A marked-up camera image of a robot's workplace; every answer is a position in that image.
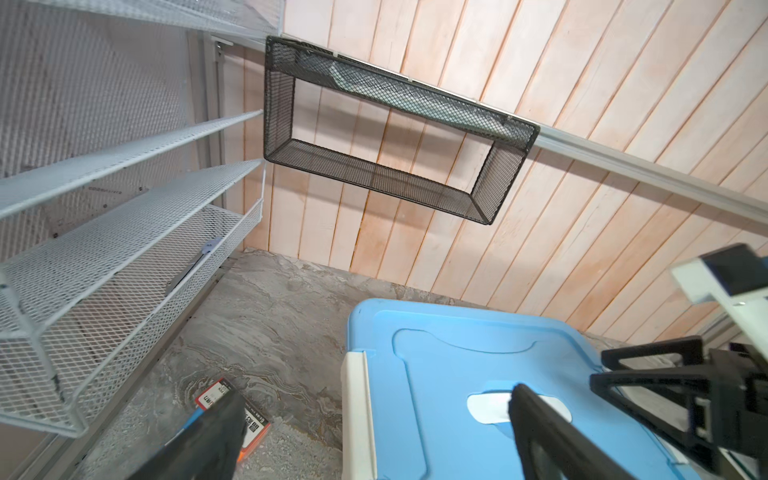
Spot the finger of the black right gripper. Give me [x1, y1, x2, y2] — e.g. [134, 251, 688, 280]
[601, 336, 705, 371]
[589, 366, 719, 468]

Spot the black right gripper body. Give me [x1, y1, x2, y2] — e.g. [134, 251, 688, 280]
[691, 344, 767, 479]

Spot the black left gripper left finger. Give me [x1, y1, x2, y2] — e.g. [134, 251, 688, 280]
[129, 391, 247, 479]

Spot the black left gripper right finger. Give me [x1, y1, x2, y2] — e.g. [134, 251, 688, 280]
[508, 383, 632, 479]

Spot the white plastic storage bin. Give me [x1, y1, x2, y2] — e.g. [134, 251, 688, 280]
[341, 352, 378, 480]

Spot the blue plastic bin lid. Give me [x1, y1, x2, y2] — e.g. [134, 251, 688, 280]
[346, 299, 696, 479]

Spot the highlighter marker pack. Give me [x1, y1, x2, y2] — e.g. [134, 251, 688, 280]
[179, 376, 272, 464]

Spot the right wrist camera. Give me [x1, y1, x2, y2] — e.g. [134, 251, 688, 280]
[671, 243, 767, 353]

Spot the white mesh wall shelf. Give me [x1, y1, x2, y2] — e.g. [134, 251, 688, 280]
[1, 1, 284, 438]

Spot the black mesh wall basket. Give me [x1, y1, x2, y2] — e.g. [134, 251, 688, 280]
[264, 36, 540, 225]

